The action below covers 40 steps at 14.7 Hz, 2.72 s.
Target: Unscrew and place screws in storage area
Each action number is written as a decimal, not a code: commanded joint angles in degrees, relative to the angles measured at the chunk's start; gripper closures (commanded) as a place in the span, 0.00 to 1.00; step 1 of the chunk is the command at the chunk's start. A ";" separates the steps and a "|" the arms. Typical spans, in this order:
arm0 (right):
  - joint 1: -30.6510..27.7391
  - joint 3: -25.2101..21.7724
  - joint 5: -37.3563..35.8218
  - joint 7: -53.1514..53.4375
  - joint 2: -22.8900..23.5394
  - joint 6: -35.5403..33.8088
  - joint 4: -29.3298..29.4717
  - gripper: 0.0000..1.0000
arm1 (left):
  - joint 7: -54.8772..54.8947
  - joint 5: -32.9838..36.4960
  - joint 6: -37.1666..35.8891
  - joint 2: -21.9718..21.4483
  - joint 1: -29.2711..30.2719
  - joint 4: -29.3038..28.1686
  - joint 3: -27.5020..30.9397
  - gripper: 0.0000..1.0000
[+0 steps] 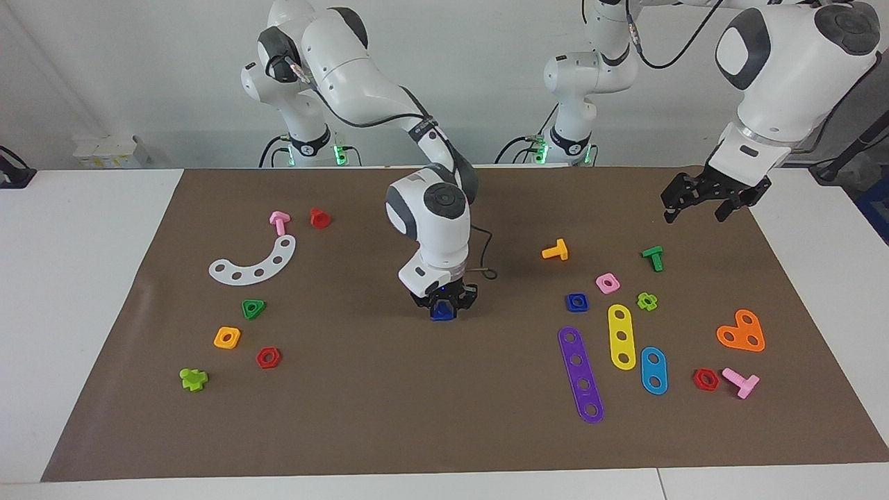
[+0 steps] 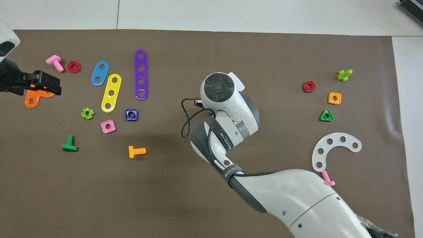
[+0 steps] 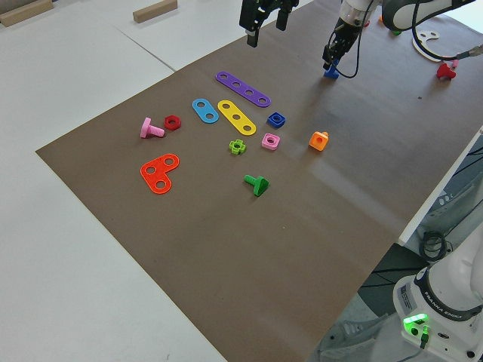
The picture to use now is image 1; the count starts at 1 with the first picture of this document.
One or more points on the lime cross toy nut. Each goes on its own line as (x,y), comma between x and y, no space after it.
(640,300)

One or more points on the orange toy bolt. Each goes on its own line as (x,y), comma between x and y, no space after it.
(560,251)

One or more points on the black clamp device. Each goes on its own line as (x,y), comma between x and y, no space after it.
(14,177)

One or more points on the blue two-hole strip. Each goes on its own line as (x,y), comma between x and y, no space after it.
(653,371)

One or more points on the green toy bolt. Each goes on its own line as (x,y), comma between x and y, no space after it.
(653,257)

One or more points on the brown table mat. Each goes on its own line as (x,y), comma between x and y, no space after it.
(417,389)

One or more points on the red toy bolt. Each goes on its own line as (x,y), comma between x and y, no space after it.
(319,219)

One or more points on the purple four-hole strip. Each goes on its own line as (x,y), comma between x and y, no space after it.
(580,373)

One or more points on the blue square toy nut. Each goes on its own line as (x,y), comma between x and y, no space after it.
(569,307)

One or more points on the white small boxes stack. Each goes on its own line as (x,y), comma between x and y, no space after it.
(104,153)

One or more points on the pink toy bolt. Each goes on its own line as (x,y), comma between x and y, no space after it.
(279,221)
(744,384)

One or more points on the pink square toy nut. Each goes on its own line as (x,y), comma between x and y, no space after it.
(599,280)

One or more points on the blue crate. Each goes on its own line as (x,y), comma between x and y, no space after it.
(876,208)

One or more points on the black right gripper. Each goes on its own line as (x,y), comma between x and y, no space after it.
(448,290)

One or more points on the orange heart three-hole plate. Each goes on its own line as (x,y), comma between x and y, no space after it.
(742,333)

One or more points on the white curved five-hole plate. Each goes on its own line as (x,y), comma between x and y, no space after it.
(248,276)

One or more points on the blue triangle-head toy bolt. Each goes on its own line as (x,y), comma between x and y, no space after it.
(442,314)

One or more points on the yellow three-hole strip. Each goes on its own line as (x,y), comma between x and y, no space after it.
(620,325)

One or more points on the orange square toy nut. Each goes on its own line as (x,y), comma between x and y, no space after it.
(219,342)

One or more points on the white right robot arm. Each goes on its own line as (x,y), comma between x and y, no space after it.
(347,62)

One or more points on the lime cross-head toy bolt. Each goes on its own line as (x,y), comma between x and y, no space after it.
(193,380)

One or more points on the green triangle toy nut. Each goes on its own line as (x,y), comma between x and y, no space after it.
(260,305)

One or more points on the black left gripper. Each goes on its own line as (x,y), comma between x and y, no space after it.
(726,184)

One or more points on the red hexagon toy nut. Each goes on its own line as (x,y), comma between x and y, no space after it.
(715,382)
(276,361)

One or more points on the black stand pole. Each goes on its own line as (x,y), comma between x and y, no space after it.
(851,149)

